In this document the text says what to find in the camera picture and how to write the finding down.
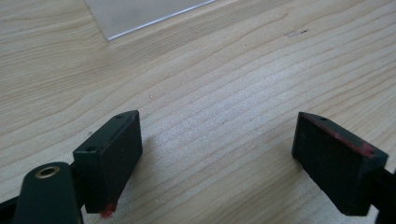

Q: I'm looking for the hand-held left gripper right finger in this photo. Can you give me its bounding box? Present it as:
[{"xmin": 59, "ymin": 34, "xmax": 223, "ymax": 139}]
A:
[{"xmin": 290, "ymin": 111, "xmax": 389, "ymax": 217}]

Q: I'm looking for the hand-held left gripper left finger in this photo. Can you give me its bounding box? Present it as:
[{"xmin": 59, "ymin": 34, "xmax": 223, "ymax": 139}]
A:
[{"xmin": 72, "ymin": 109, "xmax": 144, "ymax": 218}]

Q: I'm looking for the clear plastic sheet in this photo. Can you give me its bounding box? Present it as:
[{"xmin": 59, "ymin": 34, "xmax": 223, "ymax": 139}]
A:
[{"xmin": 85, "ymin": 0, "xmax": 217, "ymax": 41}]

